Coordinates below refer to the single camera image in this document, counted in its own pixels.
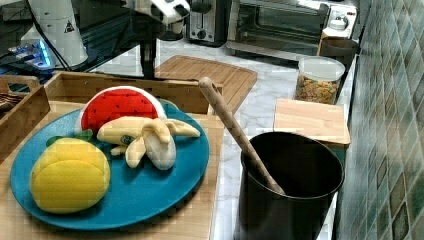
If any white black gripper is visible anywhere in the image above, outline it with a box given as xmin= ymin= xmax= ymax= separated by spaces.
xmin=121 ymin=0 xmax=190 ymax=79

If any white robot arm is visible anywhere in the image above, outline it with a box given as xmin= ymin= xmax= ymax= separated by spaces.
xmin=22 ymin=0 xmax=190 ymax=79

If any black two-slot toaster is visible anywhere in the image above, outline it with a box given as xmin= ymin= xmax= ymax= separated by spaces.
xmin=186 ymin=0 xmax=232 ymax=47

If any wooden spoon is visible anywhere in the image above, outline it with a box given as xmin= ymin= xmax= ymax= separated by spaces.
xmin=198 ymin=77 xmax=285 ymax=195

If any plush watermelon slice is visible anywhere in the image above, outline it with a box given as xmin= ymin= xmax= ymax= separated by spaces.
xmin=75 ymin=86 xmax=167 ymax=134

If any plush peeled banana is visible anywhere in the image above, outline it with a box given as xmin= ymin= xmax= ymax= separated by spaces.
xmin=97 ymin=116 xmax=200 ymax=170

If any bamboo cutting board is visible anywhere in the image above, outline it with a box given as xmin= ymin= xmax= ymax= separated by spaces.
xmin=155 ymin=55 xmax=258 ymax=113

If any wooden tea bag organizer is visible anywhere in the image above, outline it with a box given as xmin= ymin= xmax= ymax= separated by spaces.
xmin=0 ymin=75 xmax=50 ymax=161

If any stainless toaster oven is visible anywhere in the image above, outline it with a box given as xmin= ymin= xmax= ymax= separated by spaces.
xmin=226 ymin=0 xmax=359 ymax=61

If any blue plate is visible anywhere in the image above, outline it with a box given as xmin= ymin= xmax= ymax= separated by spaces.
xmin=10 ymin=110 xmax=209 ymax=230

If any yellow plush lemon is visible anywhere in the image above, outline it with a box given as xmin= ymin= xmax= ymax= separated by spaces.
xmin=30 ymin=137 xmax=111 ymax=214

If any clear cereal container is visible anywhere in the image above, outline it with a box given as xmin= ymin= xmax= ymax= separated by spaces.
xmin=295 ymin=56 xmax=345 ymax=104

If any dark brown cup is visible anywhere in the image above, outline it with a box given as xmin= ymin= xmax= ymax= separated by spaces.
xmin=318 ymin=36 xmax=359 ymax=72

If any teal canister with wooden lid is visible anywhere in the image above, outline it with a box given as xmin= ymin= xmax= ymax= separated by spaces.
xmin=273 ymin=99 xmax=351 ymax=165

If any white-lidded amber jar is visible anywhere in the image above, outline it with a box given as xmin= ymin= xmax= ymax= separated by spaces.
xmin=317 ymin=17 xmax=349 ymax=56

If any black utensil holder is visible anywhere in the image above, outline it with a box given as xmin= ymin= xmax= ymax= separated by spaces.
xmin=233 ymin=132 xmax=344 ymax=240

